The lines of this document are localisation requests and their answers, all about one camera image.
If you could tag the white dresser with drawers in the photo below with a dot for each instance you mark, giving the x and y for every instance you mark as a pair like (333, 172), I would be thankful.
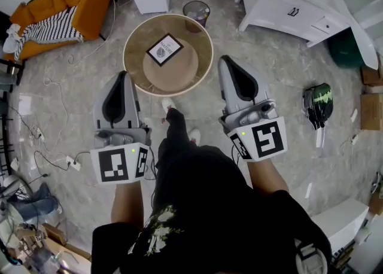
(284, 9)

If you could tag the white power strip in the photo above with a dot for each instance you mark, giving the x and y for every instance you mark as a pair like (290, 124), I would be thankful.
(73, 162)

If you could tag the person's white right shoe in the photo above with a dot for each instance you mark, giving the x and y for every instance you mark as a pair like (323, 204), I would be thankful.
(195, 135)

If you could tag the white grey waist pack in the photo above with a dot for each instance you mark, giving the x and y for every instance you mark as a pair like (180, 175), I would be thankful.
(309, 258)

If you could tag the glossy white low table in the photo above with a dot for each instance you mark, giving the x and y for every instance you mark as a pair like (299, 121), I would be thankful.
(341, 222)

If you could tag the dark green stool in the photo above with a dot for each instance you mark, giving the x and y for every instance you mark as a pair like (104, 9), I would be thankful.
(344, 50)

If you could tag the person's right forearm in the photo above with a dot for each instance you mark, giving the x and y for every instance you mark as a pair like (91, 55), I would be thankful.
(266, 177)

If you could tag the black green helmet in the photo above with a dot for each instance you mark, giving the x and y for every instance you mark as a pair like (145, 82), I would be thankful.
(319, 102)

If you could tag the black picture frame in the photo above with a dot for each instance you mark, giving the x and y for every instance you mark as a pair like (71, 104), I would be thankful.
(164, 49)

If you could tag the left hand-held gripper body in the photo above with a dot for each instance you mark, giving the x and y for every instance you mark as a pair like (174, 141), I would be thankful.
(115, 142)

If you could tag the black white striped blanket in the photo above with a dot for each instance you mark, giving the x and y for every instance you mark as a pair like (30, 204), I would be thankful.
(55, 29)

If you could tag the person's black printed shirt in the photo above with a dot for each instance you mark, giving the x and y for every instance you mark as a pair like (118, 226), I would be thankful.
(215, 216)

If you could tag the cardboard box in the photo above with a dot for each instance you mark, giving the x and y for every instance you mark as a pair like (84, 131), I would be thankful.
(372, 74)
(371, 111)

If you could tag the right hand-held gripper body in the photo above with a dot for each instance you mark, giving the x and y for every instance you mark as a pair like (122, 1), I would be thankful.
(230, 99)

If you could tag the person's white left shoe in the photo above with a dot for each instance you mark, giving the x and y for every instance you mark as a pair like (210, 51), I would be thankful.
(168, 104)

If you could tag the person's white shoe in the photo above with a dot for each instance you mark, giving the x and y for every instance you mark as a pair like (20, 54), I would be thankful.
(195, 135)
(168, 104)

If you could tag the person's black trouser leg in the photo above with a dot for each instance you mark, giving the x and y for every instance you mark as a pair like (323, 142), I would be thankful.
(176, 132)

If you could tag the white crumpled cloth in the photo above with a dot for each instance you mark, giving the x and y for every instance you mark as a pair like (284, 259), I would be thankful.
(10, 41)

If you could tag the person's left forearm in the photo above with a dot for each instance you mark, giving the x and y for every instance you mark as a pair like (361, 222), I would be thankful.
(127, 202)

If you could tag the black mesh waste bin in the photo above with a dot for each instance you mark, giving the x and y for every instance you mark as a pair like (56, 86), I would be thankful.
(196, 17)

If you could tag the flat cardboard sheet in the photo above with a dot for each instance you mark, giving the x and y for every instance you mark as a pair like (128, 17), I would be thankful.
(67, 247)

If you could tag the round rattan side table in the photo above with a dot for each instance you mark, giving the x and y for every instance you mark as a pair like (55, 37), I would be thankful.
(140, 39)

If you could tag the black side table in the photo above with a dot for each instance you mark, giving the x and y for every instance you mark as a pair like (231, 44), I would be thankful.
(12, 68)

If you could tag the orange sofa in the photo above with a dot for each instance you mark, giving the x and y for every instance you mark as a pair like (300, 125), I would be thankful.
(89, 3)

